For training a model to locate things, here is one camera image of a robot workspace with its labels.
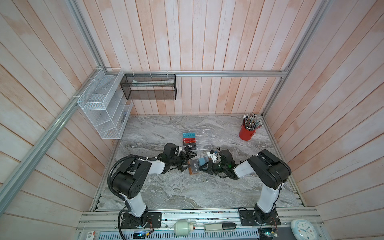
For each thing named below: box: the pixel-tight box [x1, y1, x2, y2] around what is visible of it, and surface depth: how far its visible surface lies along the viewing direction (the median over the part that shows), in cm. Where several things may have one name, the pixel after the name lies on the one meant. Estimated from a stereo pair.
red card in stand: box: [183, 138, 197, 144], surface depth 100 cm
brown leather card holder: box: [188, 159, 199, 175], surface depth 94 cm
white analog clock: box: [290, 219, 318, 240], surface depth 70 cm
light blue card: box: [199, 156, 209, 166], surface depth 95 cm
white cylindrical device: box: [175, 220, 196, 236], surface depth 66 cm
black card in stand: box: [183, 142, 197, 150], surface depth 100 cm
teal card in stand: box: [183, 132, 196, 139], surface depth 101 cm
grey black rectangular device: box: [204, 222, 237, 231], surface depth 70 cm
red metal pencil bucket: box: [239, 123, 256, 141], surface depth 101 cm
